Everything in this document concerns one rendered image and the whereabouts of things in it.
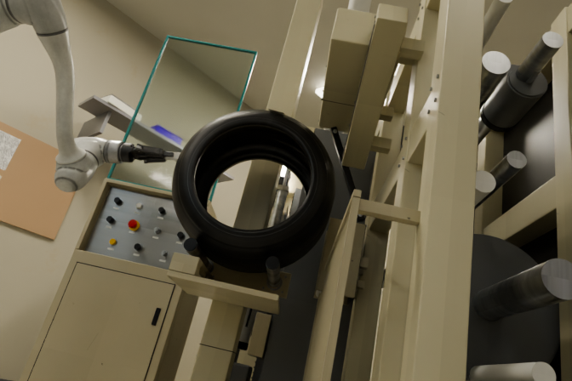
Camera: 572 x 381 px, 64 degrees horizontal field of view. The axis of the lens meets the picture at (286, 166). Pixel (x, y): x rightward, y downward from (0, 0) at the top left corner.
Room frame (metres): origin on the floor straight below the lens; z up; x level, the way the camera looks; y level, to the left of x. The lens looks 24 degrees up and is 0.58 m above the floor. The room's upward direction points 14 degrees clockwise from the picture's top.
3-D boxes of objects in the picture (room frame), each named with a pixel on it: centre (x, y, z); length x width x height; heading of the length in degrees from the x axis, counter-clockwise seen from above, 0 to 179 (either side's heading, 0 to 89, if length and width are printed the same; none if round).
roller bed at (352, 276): (1.86, -0.31, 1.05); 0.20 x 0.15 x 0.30; 175
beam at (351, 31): (1.52, -0.19, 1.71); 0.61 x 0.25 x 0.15; 175
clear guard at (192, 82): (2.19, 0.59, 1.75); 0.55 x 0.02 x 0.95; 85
